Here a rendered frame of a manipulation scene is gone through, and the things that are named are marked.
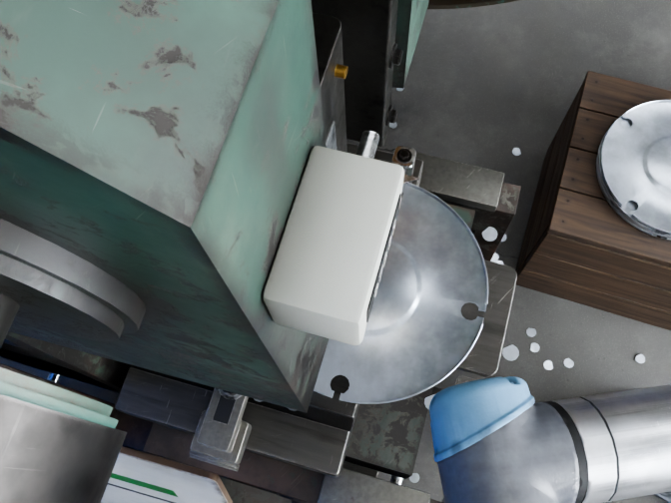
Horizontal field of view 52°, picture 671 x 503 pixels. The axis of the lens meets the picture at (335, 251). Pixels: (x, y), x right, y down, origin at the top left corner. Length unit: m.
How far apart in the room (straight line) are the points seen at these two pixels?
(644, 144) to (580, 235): 0.23
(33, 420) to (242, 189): 0.10
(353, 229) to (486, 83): 1.68
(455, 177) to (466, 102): 0.85
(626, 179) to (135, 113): 1.31
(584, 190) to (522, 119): 0.51
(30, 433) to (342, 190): 0.14
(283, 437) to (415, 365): 0.19
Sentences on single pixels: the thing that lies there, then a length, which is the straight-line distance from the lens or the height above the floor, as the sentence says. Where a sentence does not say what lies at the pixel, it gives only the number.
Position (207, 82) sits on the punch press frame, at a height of 1.44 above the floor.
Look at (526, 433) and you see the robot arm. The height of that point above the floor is 1.11.
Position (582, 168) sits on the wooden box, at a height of 0.35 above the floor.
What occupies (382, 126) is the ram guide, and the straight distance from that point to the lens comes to 0.64.
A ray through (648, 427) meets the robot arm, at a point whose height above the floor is 1.09.
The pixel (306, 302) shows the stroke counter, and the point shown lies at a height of 1.34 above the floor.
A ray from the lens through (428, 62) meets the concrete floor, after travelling 1.95.
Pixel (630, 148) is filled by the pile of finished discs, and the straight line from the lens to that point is 1.47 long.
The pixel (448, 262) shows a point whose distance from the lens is 0.86.
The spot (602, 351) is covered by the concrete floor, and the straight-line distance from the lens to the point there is 1.71.
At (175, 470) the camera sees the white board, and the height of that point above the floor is 0.58.
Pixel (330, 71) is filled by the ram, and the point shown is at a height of 1.16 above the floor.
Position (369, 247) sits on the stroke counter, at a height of 1.34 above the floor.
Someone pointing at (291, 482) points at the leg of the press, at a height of 0.62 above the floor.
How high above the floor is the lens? 1.58
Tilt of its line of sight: 70 degrees down
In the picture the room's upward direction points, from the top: 6 degrees counter-clockwise
